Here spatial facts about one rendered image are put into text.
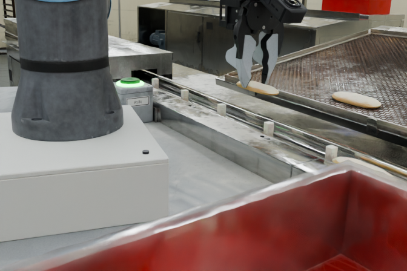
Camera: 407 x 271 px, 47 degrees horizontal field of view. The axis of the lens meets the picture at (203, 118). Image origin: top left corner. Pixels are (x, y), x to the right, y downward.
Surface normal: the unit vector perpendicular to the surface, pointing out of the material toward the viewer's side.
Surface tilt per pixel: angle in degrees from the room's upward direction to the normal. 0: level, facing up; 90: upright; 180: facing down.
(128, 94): 90
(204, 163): 0
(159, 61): 90
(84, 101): 73
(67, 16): 90
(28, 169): 0
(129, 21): 90
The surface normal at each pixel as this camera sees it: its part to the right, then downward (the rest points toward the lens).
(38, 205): 0.32, 0.27
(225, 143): -0.84, 0.13
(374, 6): 0.60, 0.24
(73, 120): 0.31, -0.03
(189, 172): 0.03, -0.96
